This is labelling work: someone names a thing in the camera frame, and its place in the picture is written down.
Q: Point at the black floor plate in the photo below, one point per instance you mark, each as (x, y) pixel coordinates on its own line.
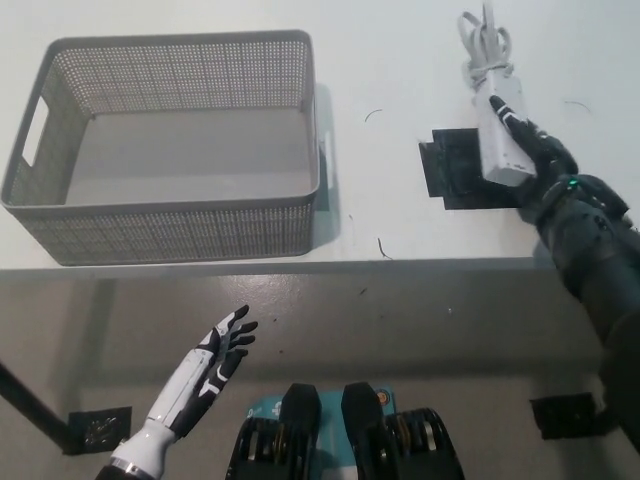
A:
(565, 415)
(100, 429)

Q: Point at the grey perforated plastic basket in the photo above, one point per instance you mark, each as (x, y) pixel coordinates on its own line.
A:
(165, 150)

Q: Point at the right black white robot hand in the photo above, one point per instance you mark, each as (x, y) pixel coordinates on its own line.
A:
(547, 160)

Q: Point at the black table leg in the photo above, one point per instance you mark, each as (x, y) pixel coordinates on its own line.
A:
(30, 395)

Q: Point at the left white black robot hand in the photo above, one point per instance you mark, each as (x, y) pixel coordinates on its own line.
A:
(207, 372)

